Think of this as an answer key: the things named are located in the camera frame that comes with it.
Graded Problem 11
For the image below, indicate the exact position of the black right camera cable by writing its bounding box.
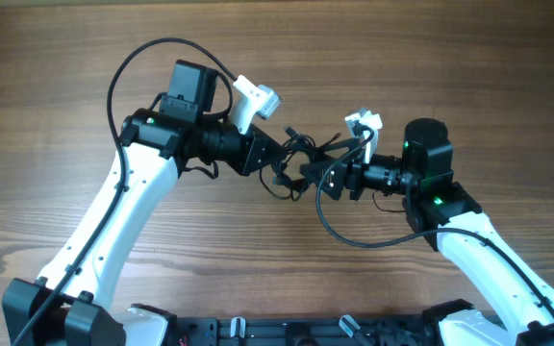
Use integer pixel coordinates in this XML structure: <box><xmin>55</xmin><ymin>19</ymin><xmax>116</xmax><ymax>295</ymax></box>
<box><xmin>315</xmin><ymin>125</ymin><xmax>554</xmax><ymax>346</ymax></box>

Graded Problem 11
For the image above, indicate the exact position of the black camera cable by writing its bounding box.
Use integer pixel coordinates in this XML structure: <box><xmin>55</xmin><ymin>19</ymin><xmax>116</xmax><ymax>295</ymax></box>
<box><xmin>10</xmin><ymin>37</ymin><xmax>239</xmax><ymax>346</ymax></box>
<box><xmin>315</xmin><ymin>125</ymin><xmax>554</xmax><ymax>346</ymax></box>

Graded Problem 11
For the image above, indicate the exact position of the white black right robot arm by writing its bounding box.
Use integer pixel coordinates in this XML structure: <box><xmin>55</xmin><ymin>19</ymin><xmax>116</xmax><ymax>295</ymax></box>
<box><xmin>300</xmin><ymin>118</ymin><xmax>554</xmax><ymax>345</ymax></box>

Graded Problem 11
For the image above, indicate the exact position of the black left camera cable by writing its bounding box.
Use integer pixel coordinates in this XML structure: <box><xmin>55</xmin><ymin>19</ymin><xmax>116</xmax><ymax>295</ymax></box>
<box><xmin>10</xmin><ymin>37</ymin><xmax>239</xmax><ymax>346</ymax></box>

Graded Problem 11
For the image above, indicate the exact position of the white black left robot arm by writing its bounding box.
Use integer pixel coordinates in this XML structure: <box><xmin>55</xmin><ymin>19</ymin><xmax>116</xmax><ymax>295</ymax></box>
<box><xmin>2</xmin><ymin>61</ymin><xmax>282</xmax><ymax>345</ymax></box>

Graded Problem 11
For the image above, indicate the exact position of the thick black cable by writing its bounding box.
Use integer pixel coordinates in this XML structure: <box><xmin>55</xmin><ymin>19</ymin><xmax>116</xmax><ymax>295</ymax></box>
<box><xmin>269</xmin><ymin>125</ymin><xmax>343</xmax><ymax>188</ymax></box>

